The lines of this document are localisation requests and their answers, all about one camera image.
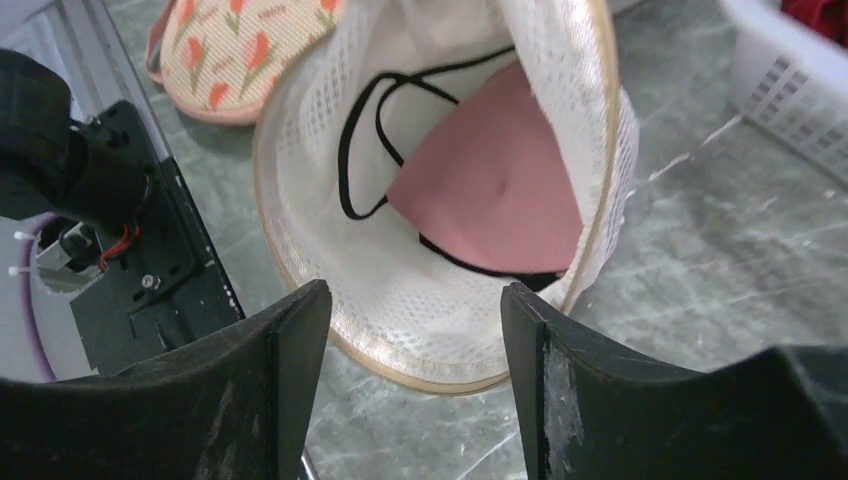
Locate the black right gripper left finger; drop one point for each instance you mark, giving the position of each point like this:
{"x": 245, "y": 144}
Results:
{"x": 235, "y": 404}

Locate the beige-trimmed mesh laundry bag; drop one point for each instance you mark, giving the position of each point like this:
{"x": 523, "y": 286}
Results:
{"x": 400, "y": 309}

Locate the pink black-strapped bra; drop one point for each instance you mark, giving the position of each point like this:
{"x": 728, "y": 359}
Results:
{"x": 487, "y": 188}

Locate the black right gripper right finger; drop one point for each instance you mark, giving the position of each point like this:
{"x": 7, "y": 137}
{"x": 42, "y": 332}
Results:
{"x": 591, "y": 408}

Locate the floral mesh laundry bag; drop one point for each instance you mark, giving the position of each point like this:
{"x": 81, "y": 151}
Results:
{"x": 218, "y": 60}

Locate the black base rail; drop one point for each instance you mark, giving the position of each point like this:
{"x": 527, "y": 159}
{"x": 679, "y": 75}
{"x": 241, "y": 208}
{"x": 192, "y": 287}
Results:
{"x": 169, "y": 289}

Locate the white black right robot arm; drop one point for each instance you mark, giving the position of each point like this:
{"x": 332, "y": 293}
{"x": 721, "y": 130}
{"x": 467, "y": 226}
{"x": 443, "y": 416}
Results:
{"x": 52, "y": 163}

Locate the red bra in basket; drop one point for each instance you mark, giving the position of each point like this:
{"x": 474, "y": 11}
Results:
{"x": 826, "y": 17}

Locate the white plastic basket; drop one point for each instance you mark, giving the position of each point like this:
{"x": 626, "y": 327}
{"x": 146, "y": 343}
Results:
{"x": 791, "y": 81}

